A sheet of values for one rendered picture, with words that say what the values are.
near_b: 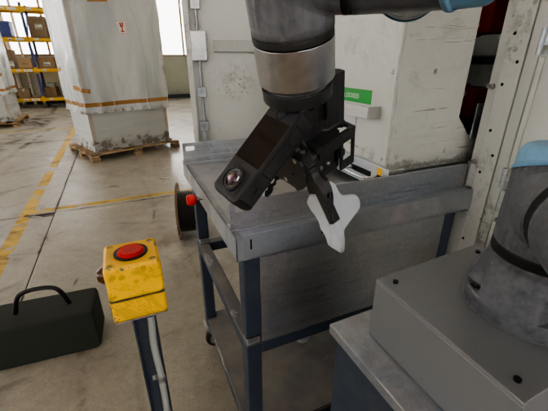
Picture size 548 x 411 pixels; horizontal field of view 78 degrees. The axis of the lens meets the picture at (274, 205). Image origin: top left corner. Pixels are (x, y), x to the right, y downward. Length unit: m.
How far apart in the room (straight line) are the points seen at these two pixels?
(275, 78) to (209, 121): 1.14
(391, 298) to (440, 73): 0.59
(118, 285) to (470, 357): 0.47
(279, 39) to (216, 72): 1.13
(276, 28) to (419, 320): 0.40
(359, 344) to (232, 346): 0.85
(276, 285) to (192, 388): 0.81
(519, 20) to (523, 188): 0.61
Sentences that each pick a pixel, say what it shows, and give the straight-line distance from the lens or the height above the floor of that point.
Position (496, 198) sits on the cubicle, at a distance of 1.04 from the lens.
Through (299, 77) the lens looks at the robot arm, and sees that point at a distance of 0.32.
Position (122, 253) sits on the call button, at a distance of 0.57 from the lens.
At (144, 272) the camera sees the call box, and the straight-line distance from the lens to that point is 0.55.
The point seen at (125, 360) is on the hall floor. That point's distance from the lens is 1.71.
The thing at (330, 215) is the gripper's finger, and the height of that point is 1.02.
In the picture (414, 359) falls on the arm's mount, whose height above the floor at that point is 0.79.
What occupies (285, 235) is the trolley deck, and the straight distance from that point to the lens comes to 0.73.
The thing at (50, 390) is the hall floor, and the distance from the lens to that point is 1.72.
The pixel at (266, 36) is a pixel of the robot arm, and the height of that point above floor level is 1.19.
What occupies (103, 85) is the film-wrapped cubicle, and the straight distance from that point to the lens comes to 4.75.
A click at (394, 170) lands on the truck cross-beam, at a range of 0.89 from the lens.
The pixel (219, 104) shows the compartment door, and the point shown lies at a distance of 1.44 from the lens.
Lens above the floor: 1.18
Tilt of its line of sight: 23 degrees down
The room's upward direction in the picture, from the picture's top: straight up
